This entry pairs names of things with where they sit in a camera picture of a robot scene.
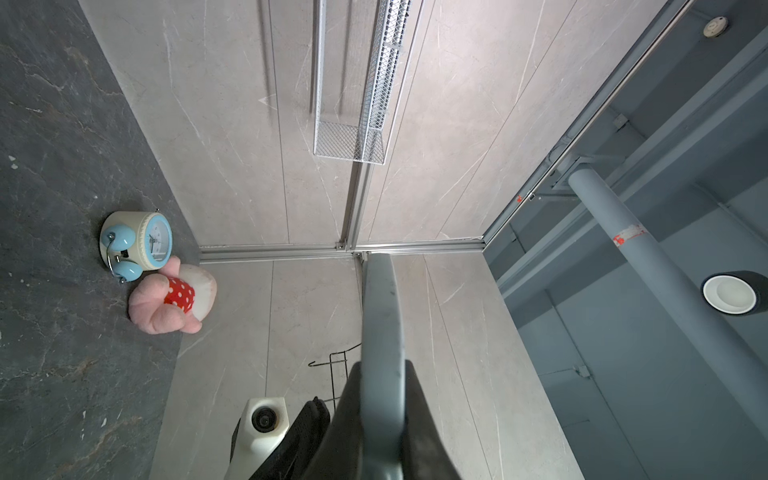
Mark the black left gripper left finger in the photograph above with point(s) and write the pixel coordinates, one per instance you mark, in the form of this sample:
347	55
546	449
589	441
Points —
339	455

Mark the light blue phone case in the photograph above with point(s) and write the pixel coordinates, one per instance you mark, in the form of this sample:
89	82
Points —
382	390

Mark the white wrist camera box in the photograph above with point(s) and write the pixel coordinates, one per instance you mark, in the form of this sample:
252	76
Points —
262	426

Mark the blue cream alarm clock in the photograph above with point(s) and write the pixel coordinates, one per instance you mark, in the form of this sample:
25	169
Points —
134	242

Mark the grey ceiling pipe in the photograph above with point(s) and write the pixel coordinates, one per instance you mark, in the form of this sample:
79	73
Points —
735	364

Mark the white wire mesh basket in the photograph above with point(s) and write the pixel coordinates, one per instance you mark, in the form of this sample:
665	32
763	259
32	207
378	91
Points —
353	78

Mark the round ceiling lamp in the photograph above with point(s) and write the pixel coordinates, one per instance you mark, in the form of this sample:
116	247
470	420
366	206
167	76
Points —
736	293

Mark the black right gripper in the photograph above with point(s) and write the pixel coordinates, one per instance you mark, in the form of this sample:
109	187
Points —
295	452

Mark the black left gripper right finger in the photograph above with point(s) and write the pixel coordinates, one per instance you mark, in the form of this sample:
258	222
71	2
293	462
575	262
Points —
423	455

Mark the pink plush pig toy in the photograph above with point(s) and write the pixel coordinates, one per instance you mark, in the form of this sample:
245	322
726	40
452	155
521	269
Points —
176	298

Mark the black wire hook rack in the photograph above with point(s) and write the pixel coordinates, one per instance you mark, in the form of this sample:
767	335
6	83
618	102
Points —
338	364

